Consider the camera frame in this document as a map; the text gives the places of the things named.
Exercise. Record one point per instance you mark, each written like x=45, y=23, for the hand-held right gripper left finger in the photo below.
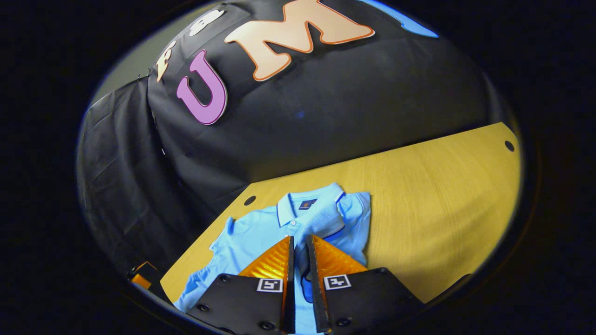
x=289, y=288

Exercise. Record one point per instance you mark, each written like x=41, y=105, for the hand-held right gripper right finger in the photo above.
x=316, y=298

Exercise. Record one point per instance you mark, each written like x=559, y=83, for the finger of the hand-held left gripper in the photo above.
x=141, y=280

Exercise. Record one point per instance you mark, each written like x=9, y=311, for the light blue T-shirt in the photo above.
x=260, y=232

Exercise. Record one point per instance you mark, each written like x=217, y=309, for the black backdrop cloth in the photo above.
x=326, y=102

